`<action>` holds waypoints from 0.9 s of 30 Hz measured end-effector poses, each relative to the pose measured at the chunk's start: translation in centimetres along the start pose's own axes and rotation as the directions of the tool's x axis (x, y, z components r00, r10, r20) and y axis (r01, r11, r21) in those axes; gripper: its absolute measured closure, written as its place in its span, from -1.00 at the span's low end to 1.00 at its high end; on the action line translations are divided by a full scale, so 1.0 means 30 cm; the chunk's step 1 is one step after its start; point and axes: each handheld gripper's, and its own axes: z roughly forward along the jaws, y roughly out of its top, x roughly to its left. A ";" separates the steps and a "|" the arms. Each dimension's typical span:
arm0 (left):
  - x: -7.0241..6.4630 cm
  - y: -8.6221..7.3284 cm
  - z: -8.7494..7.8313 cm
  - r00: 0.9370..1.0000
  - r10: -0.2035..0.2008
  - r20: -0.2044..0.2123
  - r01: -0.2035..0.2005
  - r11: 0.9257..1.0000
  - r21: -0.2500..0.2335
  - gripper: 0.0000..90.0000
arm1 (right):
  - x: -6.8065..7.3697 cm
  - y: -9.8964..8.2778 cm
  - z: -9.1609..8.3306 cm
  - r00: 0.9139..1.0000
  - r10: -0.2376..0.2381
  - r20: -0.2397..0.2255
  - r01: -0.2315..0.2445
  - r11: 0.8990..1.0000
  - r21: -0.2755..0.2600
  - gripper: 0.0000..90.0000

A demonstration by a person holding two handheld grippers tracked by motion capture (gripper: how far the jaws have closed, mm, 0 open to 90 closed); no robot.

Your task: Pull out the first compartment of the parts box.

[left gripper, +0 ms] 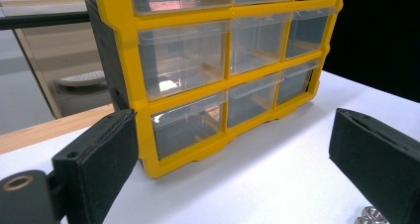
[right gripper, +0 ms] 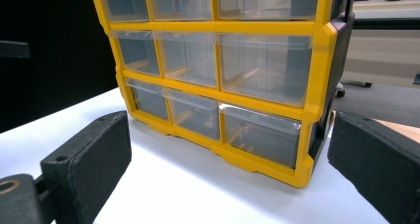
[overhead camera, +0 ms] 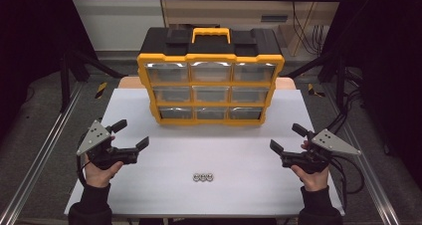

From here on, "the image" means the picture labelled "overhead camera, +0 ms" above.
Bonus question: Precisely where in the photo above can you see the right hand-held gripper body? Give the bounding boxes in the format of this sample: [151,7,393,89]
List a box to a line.
[281,128,362,174]

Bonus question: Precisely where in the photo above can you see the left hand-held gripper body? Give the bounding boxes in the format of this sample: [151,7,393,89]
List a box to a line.
[76,119,140,170]

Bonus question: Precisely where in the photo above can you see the clear plastic drawer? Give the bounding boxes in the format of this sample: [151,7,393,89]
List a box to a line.
[145,63,190,84]

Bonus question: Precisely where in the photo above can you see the yellow black organizer box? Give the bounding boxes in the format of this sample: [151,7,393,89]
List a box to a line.
[136,26,286,126]

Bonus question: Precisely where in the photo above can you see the person's left hand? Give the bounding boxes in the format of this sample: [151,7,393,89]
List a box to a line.
[84,153,124,188]

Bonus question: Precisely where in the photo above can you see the person's right hand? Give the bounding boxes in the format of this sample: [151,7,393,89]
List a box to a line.
[290,165,330,193]

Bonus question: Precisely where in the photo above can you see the wooden desk board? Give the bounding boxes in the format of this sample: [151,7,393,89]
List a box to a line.
[117,76,298,91]

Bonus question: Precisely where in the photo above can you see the rows of clear drawers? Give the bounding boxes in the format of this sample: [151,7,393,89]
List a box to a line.
[152,61,277,120]

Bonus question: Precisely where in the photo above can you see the dark curtain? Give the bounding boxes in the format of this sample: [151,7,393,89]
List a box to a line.
[0,0,98,143]
[321,0,422,186]

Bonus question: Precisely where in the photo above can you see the black floor cables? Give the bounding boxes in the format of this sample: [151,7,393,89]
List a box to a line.
[326,69,366,133]

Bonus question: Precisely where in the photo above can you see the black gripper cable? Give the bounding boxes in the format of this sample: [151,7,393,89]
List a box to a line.
[326,153,366,213]
[76,131,92,188]

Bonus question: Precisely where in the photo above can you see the aluminium floor rail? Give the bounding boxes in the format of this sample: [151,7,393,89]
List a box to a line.
[321,85,403,225]
[0,82,85,225]

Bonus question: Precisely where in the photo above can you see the black frame strut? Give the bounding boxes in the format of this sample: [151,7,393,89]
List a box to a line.
[284,50,350,111]
[59,49,127,113]

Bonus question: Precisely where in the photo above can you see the hanging wall cables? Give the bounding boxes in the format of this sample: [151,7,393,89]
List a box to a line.
[289,0,330,57]

